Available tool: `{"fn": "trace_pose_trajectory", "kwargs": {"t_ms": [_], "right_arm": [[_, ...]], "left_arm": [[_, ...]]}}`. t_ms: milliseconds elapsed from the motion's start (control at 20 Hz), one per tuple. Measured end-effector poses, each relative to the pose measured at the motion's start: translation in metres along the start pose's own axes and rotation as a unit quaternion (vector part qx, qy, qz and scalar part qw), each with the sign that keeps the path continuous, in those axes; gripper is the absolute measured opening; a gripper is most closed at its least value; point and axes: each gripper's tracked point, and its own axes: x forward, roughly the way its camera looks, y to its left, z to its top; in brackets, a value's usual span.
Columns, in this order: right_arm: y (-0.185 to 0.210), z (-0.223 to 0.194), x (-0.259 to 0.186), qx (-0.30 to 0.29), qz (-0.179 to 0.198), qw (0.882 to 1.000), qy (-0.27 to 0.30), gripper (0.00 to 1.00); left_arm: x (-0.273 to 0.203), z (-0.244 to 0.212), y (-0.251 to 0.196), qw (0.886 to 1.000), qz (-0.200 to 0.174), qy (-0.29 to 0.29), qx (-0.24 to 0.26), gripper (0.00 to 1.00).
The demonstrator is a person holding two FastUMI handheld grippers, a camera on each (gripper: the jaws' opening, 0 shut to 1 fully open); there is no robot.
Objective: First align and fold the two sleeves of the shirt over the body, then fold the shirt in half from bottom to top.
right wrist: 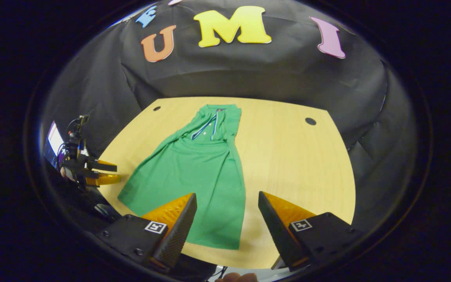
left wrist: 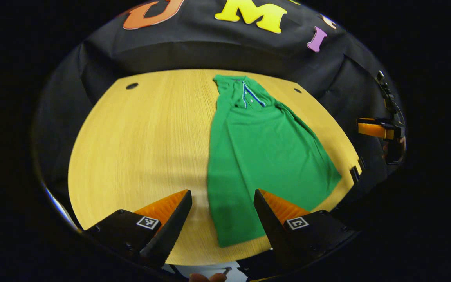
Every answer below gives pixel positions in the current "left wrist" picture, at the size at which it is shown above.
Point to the black backdrop cloth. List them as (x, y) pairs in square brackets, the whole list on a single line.
[(194, 51)]

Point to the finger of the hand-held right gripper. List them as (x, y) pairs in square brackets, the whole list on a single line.
[(372, 130)]

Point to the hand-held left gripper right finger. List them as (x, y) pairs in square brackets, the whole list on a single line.
[(274, 231)]

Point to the green T-shirt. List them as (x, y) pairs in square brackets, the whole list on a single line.
[(264, 156)]

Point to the black table edge bracket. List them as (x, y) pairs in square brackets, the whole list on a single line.
[(354, 174), (362, 163)]

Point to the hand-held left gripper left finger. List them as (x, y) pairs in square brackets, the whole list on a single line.
[(170, 231)]

